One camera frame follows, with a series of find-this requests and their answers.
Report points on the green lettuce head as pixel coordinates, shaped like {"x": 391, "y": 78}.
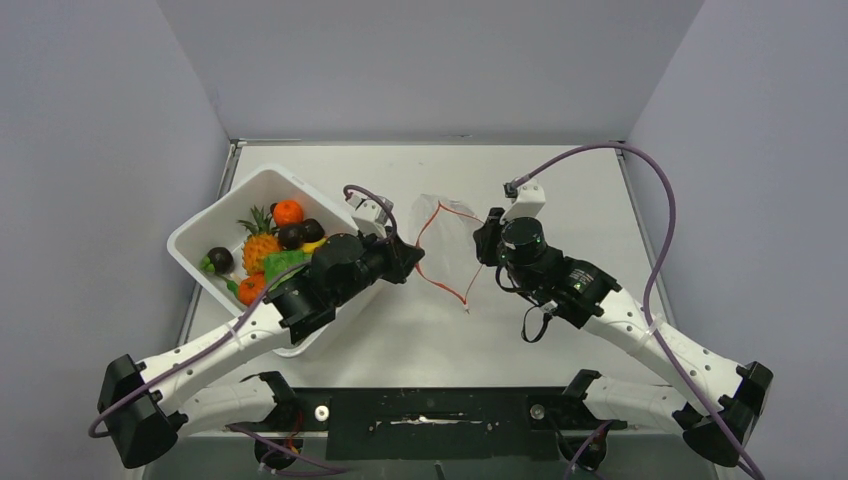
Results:
{"x": 276, "y": 263}

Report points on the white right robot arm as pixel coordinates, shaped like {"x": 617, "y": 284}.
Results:
{"x": 712, "y": 402}

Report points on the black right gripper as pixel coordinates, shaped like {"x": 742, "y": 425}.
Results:
{"x": 487, "y": 236}

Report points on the clear orange-zip bag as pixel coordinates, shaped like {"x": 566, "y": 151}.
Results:
{"x": 443, "y": 228}

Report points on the white plastic food bin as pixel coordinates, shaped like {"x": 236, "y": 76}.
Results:
{"x": 216, "y": 226}

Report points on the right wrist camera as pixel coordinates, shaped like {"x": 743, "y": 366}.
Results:
{"x": 526, "y": 200}

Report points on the yellow banana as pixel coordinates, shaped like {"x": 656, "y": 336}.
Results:
{"x": 310, "y": 247}

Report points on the toy pineapple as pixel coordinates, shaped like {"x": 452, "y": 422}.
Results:
{"x": 261, "y": 240}

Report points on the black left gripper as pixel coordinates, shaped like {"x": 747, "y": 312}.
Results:
{"x": 401, "y": 259}

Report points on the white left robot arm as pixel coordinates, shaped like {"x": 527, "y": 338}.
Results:
{"x": 145, "y": 406}

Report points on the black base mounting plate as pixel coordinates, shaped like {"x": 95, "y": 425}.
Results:
{"x": 434, "y": 424}

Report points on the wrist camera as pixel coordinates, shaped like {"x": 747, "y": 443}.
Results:
{"x": 526, "y": 200}
{"x": 368, "y": 216}

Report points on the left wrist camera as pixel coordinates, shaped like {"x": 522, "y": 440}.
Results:
{"x": 368, "y": 216}

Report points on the dark mangosteen with green leaves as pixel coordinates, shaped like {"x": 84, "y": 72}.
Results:
{"x": 217, "y": 261}

